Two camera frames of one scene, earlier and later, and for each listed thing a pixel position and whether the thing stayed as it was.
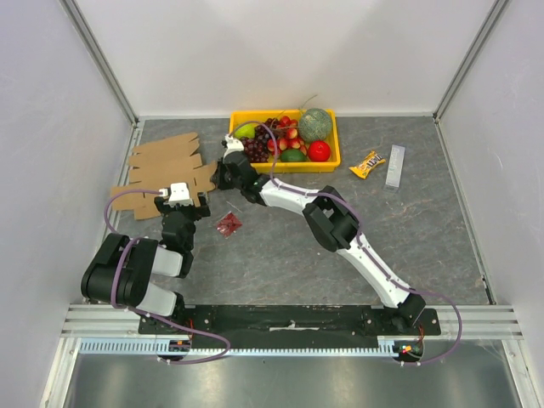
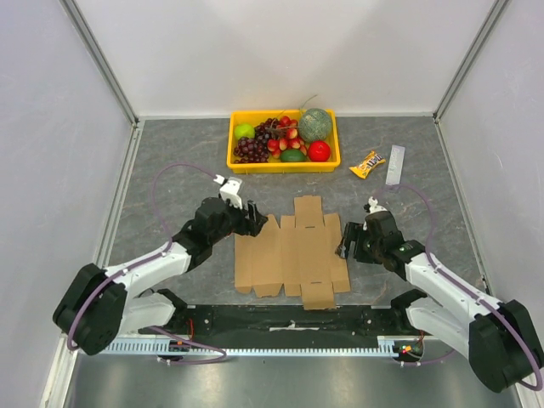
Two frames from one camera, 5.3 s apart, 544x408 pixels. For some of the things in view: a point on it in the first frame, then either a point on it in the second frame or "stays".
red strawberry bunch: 291,141 stays
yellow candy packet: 362,169 stays
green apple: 246,130 stays
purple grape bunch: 257,147 stays
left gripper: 199,212 → 246,229
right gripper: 223,177 → 357,245
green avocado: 292,155 stays
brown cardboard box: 157,165 → 298,254
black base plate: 293,326 stays
